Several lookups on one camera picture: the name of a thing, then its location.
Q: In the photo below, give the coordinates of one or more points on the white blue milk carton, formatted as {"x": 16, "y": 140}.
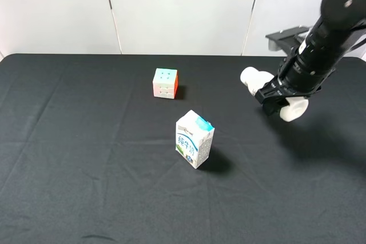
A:
{"x": 194, "y": 137}

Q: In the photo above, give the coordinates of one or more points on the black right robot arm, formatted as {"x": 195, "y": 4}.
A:
{"x": 312, "y": 53}

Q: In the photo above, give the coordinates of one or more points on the black tablecloth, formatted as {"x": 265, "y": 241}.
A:
{"x": 88, "y": 154}

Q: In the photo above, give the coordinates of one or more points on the white milk bottle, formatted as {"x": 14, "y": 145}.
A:
{"x": 254, "y": 79}

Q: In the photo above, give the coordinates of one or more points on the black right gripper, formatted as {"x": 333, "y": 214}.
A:
{"x": 273, "y": 93}

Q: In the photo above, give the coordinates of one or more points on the pastel rubiks cube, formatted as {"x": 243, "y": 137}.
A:
{"x": 165, "y": 83}

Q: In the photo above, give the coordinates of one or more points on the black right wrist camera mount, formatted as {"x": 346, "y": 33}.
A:
{"x": 287, "y": 40}

